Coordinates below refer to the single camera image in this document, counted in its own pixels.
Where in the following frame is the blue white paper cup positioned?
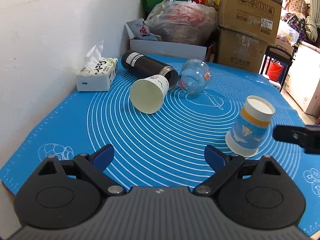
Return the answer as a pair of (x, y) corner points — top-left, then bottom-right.
(225, 95), (275, 158)

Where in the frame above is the clear glass cup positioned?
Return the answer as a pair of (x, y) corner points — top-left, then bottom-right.
(178, 59), (212, 94)

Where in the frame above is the white chest freezer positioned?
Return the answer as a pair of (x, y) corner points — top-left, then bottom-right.
(285, 41), (320, 117)

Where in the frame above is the red bucket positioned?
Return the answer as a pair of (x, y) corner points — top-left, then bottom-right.
(265, 60), (284, 82)

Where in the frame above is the black metal stool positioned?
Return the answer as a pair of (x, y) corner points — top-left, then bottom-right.
(259, 46), (294, 92)

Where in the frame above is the blue silicone baking mat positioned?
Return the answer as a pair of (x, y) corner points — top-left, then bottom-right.
(0, 54), (320, 237)

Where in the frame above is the lower brown cardboard box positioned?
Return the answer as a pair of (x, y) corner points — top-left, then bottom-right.
(217, 28), (267, 73)

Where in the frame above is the brown cardboard box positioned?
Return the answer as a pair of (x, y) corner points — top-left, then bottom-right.
(217, 28), (267, 73)
(219, 0), (282, 44)

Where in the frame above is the white tissue box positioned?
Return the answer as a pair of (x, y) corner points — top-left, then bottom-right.
(76, 40), (118, 92)

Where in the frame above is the upper brown cardboard box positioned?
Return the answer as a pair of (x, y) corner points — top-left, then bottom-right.
(219, 0), (282, 44)

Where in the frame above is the black thermos bottle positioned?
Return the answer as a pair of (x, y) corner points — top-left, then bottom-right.
(121, 50), (179, 90)

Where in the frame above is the clear plastic bag with items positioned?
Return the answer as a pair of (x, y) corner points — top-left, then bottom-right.
(145, 0), (218, 46)

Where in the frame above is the white open cardboard box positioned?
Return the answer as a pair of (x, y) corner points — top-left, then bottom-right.
(125, 18), (207, 61)

